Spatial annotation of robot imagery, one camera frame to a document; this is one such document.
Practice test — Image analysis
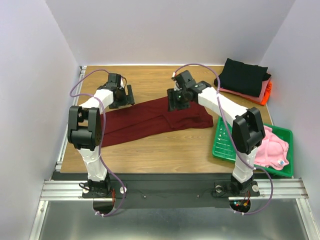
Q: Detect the purple cable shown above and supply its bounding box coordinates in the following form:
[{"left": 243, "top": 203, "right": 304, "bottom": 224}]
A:
[
  {"left": 171, "top": 63, "right": 273, "bottom": 216},
  {"left": 69, "top": 69, "right": 128, "bottom": 218}
]

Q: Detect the left side aluminium rail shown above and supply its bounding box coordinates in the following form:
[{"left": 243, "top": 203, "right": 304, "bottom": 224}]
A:
[{"left": 54, "top": 65, "right": 88, "bottom": 172}]

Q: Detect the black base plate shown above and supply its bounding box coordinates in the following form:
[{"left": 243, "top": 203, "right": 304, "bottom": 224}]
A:
[{"left": 41, "top": 173, "right": 245, "bottom": 213}]

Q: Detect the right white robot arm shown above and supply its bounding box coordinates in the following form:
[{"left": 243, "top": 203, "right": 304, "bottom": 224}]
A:
[{"left": 167, "top": 70, "right": 266, "bottom": 195}]

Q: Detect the folded black t shirt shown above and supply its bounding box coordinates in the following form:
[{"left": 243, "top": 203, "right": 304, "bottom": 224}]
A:
[{"left": 219, "top": 58, "right": 272, "bottom": 97}]

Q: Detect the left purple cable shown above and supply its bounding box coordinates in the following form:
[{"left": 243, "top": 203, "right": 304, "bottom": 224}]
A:
[{"left": 69, "top": 69, "right": 128, "bottom": 218}]

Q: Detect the folded salmon pink t shirt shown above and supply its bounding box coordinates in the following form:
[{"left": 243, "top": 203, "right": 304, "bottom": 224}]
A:
[{"left": 220, "top": 80, "right": 273, "bottom": 106}]

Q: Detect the green plastic tray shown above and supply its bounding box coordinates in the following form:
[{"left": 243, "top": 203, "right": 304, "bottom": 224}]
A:
[{"left": 212, "top": 117, "right": 294, "bottom": 178}]

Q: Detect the folded orange t shirt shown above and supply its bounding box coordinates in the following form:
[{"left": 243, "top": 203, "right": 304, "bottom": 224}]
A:
[{"left": 244, "top": 80, "right": 272, "bottom": 106}]

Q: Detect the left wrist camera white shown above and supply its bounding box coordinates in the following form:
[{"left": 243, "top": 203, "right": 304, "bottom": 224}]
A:
[{"left": 120, "top": 77, "right": 127, "bottom": 88}]

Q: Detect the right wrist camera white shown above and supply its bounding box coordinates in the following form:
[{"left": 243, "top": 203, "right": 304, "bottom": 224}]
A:
[{"left": 171, "top": 72, "right": 181, "bottom": 91}]

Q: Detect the aluminium frame rail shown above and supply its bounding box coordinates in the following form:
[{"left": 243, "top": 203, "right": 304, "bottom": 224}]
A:
[{"left": 30, "top": 173, "right": 319, "bottom": 240}]

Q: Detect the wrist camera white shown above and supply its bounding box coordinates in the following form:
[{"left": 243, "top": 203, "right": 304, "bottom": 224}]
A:
[
  {"left": 171, "top": 72, "right": 181, "bottom": 91},
  {"left": 120, "top": 77, "right": 127, "bottom": 88}
]

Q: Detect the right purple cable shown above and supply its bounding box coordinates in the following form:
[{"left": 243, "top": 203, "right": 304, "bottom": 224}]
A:
[{"left": 171, "top": 63, "right": 273, "bottom": 216}]

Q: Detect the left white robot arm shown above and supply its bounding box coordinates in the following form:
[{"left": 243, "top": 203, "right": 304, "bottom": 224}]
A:
[{"left": 67, "top": 73, "right": 135, "bottom": 198}]

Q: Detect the maroon t shirt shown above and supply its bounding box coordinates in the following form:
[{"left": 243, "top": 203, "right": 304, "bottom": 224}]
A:
[{"left": 102, "top": 97, "right": 214, "bottom": 147}]

